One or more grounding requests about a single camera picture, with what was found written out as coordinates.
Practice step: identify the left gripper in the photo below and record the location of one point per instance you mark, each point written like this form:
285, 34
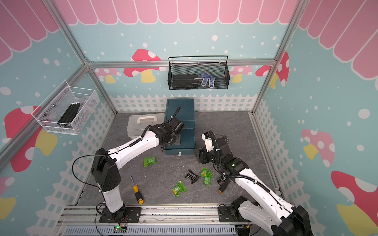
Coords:
166, 143

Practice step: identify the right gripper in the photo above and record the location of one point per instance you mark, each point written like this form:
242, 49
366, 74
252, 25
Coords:
203, 153

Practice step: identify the green cookie pack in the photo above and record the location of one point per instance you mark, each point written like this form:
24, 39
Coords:
207, 175
179, 188
148, 161

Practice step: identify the teal drawer cabinet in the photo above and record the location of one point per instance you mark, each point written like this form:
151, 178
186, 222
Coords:
182, 111

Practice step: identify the black cookie pack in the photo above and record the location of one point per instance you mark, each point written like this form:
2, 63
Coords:
192, 176

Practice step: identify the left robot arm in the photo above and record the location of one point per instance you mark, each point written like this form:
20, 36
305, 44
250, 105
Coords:
107, 163

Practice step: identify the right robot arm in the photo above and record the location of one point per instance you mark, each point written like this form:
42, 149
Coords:
272, 213

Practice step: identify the grey plastic toolbox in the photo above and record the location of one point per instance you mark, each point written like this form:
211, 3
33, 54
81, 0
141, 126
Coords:
137, 123

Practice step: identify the orange black screwdriver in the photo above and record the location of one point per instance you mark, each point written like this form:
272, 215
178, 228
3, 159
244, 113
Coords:
223, 185

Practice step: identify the green cookie pack front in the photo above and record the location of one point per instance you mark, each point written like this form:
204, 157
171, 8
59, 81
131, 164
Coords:
179, 188

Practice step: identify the blue white item in basket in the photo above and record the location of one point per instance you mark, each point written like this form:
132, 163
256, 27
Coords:
205, 80

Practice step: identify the yellow black screwdriver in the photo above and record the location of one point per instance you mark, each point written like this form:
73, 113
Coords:
138, 194

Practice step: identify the black box in white basket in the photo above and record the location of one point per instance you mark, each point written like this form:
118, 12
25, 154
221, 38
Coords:
69, 115

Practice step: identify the small green circuit board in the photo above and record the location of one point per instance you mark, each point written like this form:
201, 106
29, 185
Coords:
120, 229

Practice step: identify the black wire wall basket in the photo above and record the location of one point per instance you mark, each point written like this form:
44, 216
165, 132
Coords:
217, 66

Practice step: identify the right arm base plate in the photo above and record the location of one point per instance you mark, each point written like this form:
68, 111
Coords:
230, 214

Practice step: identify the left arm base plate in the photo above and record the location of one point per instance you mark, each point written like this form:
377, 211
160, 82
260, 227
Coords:
123, 215

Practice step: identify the white wire wall basket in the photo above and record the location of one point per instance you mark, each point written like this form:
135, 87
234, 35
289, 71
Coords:
49, 112

